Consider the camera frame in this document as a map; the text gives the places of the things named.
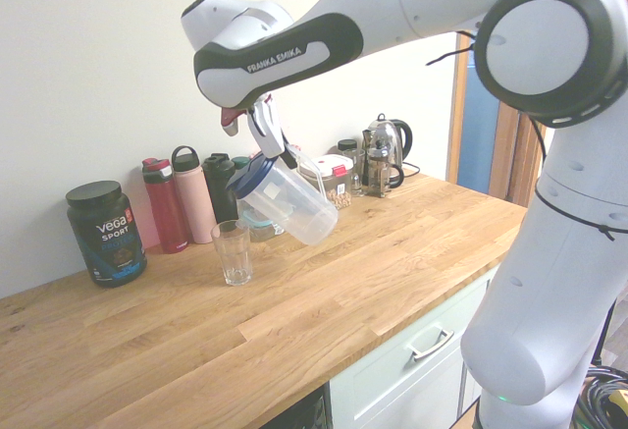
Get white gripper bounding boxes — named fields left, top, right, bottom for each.
left=246, top=96, right=302, bottom=160

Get black Vega protein tub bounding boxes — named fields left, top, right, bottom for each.
left=65, top=180, right=149, bottom=289

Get glass food container teal lid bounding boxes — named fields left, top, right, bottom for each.
left=238, top=206, right=287, bottom=242

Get coiled black cables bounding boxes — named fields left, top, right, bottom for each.
left=572, top=363, right=628, bottom=429

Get yellow power box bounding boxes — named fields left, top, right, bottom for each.
left=606, top=385, right=628, bottom=423

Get wrist camera with red mount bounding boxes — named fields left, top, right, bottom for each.
left=218, top=107, right=246, bottom=138

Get dark appliance under counter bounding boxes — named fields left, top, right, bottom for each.
left=272, top=383, right=331, bottom=429

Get clear pitcher with blue lid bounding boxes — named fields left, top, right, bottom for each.
left=226, top=150, right=340, bottom=247

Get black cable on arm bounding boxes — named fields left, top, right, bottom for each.
left=424, top=29, right=616, bottom=242

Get clear canister with red clips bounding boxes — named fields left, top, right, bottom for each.
left=297, top=154, right=355, bottom=211

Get black shaker bottle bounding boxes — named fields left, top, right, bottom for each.
left=201, top=151, right=240, bottom=227

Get clear faceted drinking glass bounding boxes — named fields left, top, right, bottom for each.
left=210, top=220, right=252, bottom=288

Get glass french press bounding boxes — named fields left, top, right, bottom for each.
left=361, top=129, right=406, bottom=199

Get silver drawer handle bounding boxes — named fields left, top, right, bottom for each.
left=406, top=328, right=455, bottom=363

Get glass jar with black lid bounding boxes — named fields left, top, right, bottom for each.
left=337, top=138, right=367, bottom=198

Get pale green cabinet drawer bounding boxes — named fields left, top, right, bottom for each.
left=329, top=265, right=499, bottom=429

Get steel electric kettle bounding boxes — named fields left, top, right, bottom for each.
left=374, top=113, right=415, bottom=188

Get pink bottle with black lid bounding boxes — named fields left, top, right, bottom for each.
left=170, top=144, right=216, bottom=245

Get red water bottle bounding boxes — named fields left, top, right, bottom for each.
left=140, top=156, right=191, bottom=255

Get wooden door frame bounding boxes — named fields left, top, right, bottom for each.
left=445, top=0, right=604, bottom=207

